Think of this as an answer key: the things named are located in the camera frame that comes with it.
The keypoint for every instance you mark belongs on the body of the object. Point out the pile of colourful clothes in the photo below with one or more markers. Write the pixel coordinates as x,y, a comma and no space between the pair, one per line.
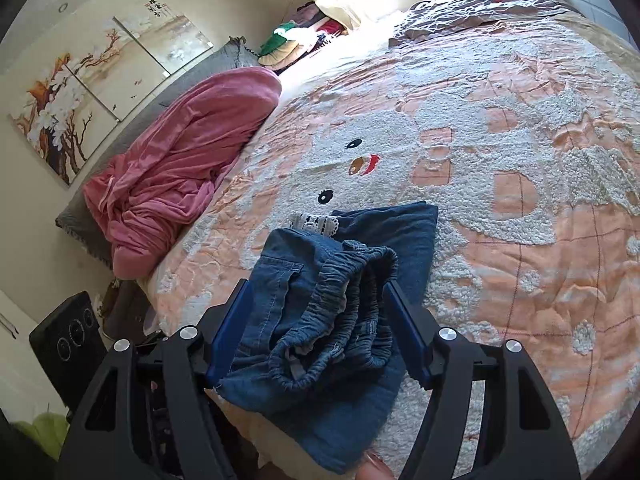
307,30

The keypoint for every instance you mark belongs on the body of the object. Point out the black heater with dials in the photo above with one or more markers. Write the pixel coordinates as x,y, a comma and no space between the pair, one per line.
68,346

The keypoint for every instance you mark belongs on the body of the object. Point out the grey upholstered headboard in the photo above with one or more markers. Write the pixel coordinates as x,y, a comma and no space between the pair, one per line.
76,219

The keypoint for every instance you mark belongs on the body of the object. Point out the peach bear-patterned bedspread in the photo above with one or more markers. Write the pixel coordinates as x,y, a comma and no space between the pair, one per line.
524,134

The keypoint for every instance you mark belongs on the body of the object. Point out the floral wall painting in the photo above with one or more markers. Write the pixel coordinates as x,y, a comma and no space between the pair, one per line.
76,83

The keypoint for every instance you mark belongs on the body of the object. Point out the brown patterned quilt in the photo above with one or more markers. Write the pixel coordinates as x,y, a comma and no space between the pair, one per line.
435,18

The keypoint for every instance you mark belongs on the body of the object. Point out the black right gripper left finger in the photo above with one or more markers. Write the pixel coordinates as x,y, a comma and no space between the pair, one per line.
147,415

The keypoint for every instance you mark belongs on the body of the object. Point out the blue denim lace-trimmed pants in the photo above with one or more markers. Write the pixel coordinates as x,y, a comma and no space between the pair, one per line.
318,358

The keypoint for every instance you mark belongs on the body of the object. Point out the operator hand fingertip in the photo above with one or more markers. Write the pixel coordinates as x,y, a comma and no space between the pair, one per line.
373,468

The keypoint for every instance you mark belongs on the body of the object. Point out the pink crumpled blanket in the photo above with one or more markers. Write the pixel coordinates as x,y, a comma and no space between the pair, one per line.
169,175

